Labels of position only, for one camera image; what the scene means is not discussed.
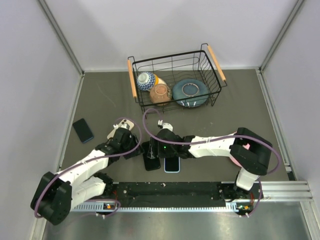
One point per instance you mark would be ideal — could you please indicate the aluminium frame post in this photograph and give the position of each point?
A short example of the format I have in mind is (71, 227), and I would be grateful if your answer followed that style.
(288, 22)
(60, 35)

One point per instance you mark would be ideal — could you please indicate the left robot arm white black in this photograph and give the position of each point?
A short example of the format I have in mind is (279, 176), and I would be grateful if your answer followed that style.
(58, 193)

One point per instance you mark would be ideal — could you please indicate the blue white patterned bowl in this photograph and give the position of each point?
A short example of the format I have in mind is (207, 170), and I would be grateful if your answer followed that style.
(146, 80)

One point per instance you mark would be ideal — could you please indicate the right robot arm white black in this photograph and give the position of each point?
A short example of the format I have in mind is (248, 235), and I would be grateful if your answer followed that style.
(249, 150)

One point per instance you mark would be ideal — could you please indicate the light blue phone case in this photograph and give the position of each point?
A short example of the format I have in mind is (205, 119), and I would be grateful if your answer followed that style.
(164, 167)

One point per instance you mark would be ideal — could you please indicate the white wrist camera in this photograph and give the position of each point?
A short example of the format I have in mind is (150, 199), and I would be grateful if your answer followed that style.
(164, 125)
(125, 125)

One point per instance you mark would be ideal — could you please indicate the right aluminium frame post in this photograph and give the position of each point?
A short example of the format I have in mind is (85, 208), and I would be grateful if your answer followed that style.
(288, 22)

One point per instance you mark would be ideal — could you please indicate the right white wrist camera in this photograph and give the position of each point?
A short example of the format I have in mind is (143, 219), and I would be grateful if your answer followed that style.
(164, 125)

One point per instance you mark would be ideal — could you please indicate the black wire dish basket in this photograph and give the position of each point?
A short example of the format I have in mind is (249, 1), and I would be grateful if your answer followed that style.
(199, 64)

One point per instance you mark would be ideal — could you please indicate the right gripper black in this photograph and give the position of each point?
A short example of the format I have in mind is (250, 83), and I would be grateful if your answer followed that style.
(152, 152)

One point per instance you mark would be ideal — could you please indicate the brown ceramic bowl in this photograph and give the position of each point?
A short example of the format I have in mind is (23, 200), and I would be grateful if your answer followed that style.
(160, 94)

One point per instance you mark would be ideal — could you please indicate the teal blue plate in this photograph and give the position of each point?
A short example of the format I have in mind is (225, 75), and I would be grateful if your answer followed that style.
(190, 93)

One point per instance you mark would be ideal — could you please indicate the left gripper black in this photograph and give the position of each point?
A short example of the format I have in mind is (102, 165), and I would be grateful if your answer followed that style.
(138, 151)

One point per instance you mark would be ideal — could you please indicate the slotted grey cable duct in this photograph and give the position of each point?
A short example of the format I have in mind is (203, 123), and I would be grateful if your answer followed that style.
(109, 207)

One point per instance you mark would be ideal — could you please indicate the blue edged black phone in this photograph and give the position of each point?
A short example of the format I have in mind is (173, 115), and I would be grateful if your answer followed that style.
(83, 130)

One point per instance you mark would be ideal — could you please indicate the black phone case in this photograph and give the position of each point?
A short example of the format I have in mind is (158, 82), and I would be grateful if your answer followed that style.
(148, 152)

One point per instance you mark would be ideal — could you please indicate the yellow bowl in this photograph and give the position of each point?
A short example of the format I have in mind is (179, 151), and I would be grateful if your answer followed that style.
(158, 80)

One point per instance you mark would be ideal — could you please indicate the left aluminium frame post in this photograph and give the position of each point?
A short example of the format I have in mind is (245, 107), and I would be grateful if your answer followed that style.
(60, 35)

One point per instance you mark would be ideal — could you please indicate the pink plate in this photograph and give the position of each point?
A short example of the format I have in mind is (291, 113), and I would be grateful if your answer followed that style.
(235, 162)

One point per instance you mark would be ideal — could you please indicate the beige phone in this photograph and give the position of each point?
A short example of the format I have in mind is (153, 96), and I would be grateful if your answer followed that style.
(112, 133)

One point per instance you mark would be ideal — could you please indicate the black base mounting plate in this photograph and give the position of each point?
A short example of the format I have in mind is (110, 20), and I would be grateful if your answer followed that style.
(175, 194)

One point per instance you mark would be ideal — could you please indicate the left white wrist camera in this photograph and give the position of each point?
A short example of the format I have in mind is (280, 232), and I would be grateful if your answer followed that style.
(125, 125)

